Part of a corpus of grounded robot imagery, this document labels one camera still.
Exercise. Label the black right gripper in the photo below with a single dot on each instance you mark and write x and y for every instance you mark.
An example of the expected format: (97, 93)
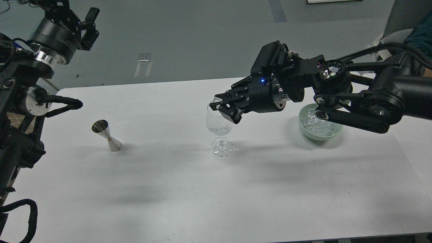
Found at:
(247, 95)

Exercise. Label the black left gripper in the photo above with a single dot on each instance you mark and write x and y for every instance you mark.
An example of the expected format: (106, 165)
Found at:
(58, 29)

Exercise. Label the steel double jigger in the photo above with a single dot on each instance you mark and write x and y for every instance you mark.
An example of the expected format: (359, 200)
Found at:
(101, 127)

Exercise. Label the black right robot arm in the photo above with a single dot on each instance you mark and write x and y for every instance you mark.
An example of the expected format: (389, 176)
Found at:
(371, 89)

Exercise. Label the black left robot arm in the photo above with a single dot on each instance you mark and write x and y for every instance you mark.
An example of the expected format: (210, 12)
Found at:
(25, 105)

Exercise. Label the clear wine glass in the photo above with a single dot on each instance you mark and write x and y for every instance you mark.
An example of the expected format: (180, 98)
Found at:
(219, 126)

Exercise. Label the clear ice cubes pile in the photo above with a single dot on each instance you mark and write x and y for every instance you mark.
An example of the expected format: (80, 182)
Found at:
(317, 126)

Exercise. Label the green bowl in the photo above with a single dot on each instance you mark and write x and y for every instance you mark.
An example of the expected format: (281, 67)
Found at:
(309, 135)

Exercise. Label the beige checked cloth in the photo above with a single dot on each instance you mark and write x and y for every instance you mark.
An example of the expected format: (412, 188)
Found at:
(15, 119)

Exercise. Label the grey office chair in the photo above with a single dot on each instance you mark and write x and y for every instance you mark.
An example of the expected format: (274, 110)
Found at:
(404, 16)

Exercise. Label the seated person in teal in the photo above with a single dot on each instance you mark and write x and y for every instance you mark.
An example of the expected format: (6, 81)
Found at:
(421, 36)

